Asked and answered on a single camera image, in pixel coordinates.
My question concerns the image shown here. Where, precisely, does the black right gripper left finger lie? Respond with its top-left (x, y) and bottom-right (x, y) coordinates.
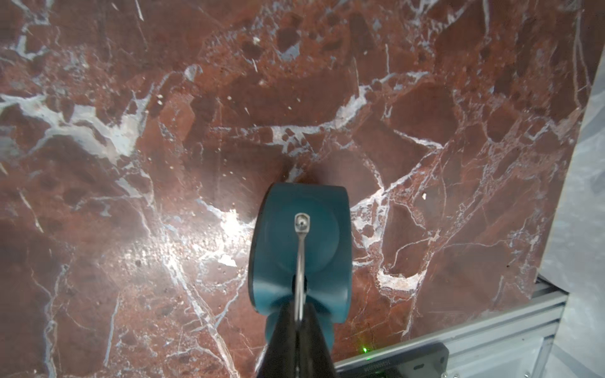
top-left (257, 302), bottom-right (297, 377)

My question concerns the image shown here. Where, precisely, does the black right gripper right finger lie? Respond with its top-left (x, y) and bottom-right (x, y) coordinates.
top-left (299, 303), bottom-right (337, 377)

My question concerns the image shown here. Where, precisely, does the teal alarm clock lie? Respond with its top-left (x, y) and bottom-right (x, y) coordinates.
top-left (247, 182), bottom-right (354, 353)

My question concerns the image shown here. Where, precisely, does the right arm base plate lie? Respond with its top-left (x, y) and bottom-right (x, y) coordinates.
top-left (338, 343), bottom-right (450, 378)

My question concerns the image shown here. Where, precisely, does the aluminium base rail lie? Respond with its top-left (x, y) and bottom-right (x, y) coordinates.
top-left (336, 279), bottom-right (569, 377)

